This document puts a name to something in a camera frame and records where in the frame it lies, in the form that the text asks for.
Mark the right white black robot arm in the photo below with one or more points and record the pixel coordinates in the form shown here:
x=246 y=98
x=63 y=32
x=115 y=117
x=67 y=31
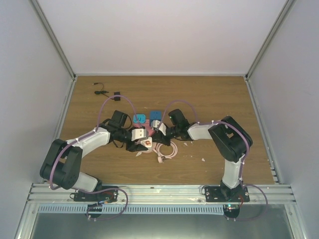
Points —
x=231 y=140

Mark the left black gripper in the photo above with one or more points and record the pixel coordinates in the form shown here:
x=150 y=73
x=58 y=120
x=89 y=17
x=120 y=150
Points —
x=135 y=148

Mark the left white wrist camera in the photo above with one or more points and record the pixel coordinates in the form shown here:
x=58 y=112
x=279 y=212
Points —
x=139 y=134

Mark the white tiger cube adapter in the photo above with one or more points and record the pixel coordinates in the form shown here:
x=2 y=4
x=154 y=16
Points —
x=144 y=145

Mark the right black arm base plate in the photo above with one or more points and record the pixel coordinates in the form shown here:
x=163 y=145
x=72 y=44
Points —
x=216 y=194

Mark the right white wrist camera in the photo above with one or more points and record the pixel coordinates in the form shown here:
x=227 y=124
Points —
x=157 y=125

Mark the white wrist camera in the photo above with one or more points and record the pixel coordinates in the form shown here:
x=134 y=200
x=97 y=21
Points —
x=139 y=134
x=157 y=125

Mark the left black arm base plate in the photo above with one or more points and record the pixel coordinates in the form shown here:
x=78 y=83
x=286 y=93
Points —
x=102 y=194

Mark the dark blue cube socket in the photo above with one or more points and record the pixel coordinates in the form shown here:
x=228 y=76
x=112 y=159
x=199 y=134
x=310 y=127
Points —
x=155 y=115

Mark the light blue plug adapter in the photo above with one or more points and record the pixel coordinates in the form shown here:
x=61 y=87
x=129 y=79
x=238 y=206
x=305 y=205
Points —
x=139 y=118

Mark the pink power strip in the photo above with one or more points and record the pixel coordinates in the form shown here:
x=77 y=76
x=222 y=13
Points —
x=150 y=132

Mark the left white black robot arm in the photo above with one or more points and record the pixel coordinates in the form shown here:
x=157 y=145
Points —
x=61 y=167

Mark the aluminium front rail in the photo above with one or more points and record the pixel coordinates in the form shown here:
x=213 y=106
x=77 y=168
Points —
x=166 y=194

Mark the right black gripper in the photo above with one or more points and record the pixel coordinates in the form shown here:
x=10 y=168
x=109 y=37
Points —
x=161 y=137

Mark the black plug adapter with cable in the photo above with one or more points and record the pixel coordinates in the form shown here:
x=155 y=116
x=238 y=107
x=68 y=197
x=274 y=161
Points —
x=103 y=92

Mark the grey slotted cable duct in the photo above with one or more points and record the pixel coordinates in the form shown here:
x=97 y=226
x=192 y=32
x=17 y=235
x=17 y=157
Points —
x=133 y=209

